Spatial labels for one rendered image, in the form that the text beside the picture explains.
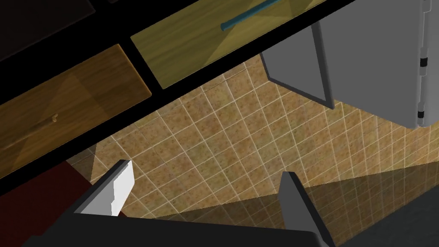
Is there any grey appliance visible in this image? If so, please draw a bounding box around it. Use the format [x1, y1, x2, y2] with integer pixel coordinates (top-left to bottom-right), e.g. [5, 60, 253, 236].
[259, 0, 439, 130]

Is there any brown wooden drawer front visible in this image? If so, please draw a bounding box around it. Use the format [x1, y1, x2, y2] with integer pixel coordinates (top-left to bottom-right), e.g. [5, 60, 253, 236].
[0, 43, 153, 180]

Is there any teal bar handle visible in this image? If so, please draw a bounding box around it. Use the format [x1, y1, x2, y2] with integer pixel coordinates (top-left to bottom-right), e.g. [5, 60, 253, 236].
[220, 0, 283, 32]

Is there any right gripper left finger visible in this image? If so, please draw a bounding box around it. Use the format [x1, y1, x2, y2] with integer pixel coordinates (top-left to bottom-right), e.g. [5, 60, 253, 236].
[73, 159, 135, 217]

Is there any yellow-green wooden drawer front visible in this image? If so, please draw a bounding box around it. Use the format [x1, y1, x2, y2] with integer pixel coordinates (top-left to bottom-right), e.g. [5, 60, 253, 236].
[130, 0, 328, 90]

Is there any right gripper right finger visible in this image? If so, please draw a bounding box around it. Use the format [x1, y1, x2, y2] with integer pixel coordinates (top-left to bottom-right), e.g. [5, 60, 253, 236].
[277, 171, 336, 247]

